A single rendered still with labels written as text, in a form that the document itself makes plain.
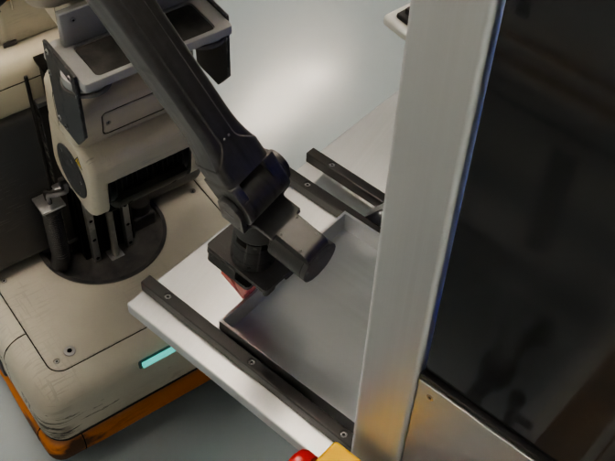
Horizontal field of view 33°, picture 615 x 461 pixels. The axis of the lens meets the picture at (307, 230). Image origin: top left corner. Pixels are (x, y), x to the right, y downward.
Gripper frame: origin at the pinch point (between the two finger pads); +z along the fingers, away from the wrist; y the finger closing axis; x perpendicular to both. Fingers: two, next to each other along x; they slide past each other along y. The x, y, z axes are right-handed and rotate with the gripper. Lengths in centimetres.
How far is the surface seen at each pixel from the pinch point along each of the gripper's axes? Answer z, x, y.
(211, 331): 1.5, -7.0, 0.2
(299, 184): 2.4, 21.1, -8.1
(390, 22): 14, 72, -27
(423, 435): -24.3, -13.3, 32.6
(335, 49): 100, 139, -77
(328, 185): 3.8, 25.0, -5.6
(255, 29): 103, 130, -102
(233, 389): 2.7, -10.6, 7.6
